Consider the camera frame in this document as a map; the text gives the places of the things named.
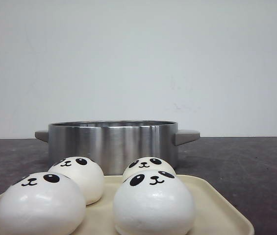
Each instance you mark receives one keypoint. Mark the cream plastic tray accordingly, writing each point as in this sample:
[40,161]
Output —
[214,214]

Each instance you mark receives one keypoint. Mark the panda bun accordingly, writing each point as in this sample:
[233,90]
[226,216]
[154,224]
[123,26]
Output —
[42,203]
[153,202]
[86,173]
[147,163]

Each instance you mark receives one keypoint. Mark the stainless steel pot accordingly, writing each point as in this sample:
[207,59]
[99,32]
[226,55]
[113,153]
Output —
[114,144]

